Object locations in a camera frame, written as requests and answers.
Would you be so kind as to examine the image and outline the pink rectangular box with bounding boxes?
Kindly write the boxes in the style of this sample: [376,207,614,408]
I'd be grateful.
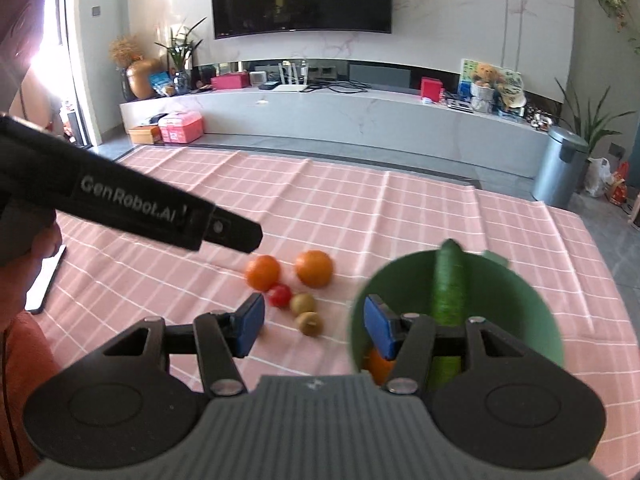
[210,72,251,91]

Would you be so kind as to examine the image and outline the person's orange clothing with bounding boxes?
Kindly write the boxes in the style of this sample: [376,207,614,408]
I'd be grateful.
[0,310,63,477]

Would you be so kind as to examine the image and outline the green potted plant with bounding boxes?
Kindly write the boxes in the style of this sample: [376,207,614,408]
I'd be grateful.
[155,17,208,94]

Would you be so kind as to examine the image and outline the red gift bag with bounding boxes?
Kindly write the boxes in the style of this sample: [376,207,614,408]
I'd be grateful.
[607,162,632,206]

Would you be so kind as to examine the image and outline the dried flower bunch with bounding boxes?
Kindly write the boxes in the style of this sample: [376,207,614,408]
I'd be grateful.
[109,35,143,69]

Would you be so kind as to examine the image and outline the brown kiwi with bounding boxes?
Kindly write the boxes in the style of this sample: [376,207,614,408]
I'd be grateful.
[290,292,317,316]
[296,311,323,337]

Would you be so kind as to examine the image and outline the grey metal trash bin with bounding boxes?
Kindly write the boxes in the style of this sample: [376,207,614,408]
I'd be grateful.
[531,126,591,209]

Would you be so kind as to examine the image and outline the hanging green vine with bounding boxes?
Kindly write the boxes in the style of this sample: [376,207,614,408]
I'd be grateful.
[585,0,634,57]

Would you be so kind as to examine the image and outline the pink checked tablecloth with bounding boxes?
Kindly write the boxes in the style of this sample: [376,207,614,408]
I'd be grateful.
[27,145,640,480]

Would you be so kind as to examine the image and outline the white marble media console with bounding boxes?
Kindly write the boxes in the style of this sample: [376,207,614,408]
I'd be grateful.
[119,57,556,179]

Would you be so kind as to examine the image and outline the red tomato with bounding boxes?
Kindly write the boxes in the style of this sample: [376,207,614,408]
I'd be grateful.
[268,283,293,309]

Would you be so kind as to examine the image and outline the green plastic bowl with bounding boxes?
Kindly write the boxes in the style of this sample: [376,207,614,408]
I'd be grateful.
[348,250,566,389]

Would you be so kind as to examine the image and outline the blue snack packet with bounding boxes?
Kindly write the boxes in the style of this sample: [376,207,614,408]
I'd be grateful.
[149,72,176,97]

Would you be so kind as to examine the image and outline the brown cardboard box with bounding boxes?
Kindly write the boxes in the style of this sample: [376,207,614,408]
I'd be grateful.
[128,125,163,145]

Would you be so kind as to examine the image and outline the white plastic bag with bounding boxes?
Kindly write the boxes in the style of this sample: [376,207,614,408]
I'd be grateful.
[584,157,614,199]

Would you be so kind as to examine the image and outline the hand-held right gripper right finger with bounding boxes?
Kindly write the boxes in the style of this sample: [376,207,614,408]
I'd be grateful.
[363,294,528,396]

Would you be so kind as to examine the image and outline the green cucumber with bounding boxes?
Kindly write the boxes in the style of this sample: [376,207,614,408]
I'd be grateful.
[427,239,469,394]

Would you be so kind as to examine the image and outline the brown teddy bear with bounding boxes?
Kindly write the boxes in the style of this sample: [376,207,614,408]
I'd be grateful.
[470,62,504,89]

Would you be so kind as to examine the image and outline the gold vase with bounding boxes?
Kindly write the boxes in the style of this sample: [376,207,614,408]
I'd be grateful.
[125,58,164,101]

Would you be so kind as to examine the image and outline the white router with antennas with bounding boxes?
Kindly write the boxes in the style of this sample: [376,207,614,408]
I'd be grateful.
[275,60,311,94]

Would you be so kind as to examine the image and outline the dark maroon blurry object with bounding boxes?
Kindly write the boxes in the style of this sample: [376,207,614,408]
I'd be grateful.
[0,0,48,113]

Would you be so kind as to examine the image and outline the black smartphone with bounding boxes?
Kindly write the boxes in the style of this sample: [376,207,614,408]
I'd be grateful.
[24,244,67,316]

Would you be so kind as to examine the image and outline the pink storage box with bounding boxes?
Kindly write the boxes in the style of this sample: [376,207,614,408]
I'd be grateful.
[159,111,204,144]

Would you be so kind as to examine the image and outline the red box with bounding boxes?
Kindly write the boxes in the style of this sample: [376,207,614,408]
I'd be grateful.
[420,76,444,103]

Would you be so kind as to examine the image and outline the tall leafy floor plant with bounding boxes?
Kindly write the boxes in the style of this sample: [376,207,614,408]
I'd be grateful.
[555,77,627,162]

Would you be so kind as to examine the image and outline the black cables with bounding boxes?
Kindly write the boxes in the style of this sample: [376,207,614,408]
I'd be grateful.
[317,79,372,97]

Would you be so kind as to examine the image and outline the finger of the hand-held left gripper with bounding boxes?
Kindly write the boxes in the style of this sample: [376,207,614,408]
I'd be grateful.
[200,205,265,255]

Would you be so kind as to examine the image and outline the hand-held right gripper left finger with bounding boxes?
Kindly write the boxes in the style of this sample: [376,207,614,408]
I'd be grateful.
[102,292,266,397]

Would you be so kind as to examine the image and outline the orange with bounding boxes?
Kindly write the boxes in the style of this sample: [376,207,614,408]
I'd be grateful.
[294,250,334,289]
[362,345,399,387]
[245,255,282,292]

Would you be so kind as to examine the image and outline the person's left hand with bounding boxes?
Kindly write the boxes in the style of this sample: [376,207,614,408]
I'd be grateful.
[0,217,64,324]

